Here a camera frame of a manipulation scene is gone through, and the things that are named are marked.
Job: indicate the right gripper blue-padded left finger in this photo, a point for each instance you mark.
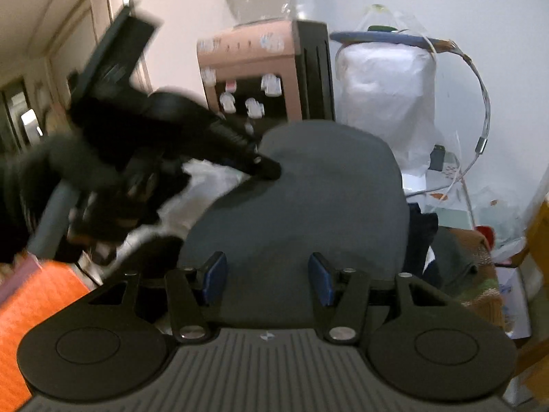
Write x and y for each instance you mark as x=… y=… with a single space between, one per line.
x=190 y=292

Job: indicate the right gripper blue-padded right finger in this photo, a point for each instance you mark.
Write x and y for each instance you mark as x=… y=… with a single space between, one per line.
x=339 y=300

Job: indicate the dark grey garment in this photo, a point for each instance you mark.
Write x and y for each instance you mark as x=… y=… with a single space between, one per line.
x=339 y=194

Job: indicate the white folded garment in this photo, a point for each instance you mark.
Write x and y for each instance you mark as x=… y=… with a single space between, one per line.
x=177 y=216

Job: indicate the pink water dispenser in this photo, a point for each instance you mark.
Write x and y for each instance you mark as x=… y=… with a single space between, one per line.
x=263 y=74

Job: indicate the orange patterned table mat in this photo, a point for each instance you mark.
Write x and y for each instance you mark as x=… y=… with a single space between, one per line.
x=32 y=294

